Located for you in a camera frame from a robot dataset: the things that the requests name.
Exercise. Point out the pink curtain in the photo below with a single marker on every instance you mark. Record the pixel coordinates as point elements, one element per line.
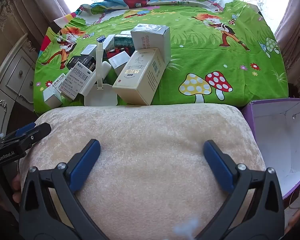
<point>293,17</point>
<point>27,2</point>

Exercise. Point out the white carved cabinet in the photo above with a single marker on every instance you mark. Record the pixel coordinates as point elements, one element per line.
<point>17,72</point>

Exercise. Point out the black box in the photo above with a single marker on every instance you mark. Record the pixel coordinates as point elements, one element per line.
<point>81,62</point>

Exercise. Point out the large cream box gold print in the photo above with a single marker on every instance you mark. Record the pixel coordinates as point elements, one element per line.
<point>137,80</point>

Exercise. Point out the green cartoon printed sheet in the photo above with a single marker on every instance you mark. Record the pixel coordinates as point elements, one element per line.
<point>202,55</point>

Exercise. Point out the purple cardboard box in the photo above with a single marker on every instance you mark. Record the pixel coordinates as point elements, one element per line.
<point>280,135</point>

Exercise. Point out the person's left hand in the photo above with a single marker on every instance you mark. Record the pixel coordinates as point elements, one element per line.
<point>16,187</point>

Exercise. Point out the large grey-white box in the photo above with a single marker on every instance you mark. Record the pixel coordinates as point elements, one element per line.
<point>150,38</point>

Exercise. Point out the white plastic scoop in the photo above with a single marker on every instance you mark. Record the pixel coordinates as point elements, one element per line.
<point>100,95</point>

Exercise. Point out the beige plush cushion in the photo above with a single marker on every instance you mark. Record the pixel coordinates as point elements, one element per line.
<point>145,155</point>

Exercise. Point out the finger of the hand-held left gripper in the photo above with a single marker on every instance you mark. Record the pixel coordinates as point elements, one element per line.
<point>41,130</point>
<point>25,130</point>

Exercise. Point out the white box with grey lettering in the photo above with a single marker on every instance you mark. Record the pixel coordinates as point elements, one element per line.
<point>118,61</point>

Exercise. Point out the teal box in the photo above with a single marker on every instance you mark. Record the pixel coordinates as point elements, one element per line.
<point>123,41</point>

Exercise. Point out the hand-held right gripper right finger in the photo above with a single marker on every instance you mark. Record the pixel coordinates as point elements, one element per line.
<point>218,162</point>

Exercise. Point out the white oblong box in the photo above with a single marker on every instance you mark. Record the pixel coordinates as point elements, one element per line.
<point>90,85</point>

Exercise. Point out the white box with blue end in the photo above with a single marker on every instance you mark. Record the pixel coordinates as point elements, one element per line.
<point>108,42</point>

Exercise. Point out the white box with grey side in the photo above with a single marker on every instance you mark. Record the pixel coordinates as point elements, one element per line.
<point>125,33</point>

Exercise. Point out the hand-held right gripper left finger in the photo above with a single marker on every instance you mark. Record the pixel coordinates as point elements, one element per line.
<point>86,160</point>

